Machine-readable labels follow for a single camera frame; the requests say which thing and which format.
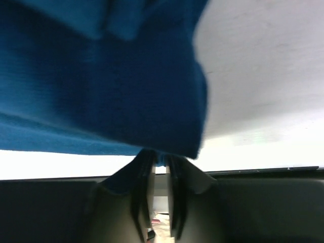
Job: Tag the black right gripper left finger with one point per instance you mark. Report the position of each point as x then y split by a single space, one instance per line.
122 204

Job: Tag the blue t-shirt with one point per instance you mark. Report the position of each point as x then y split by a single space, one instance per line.
101 77

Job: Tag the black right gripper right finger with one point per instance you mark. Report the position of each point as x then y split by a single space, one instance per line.
192 202

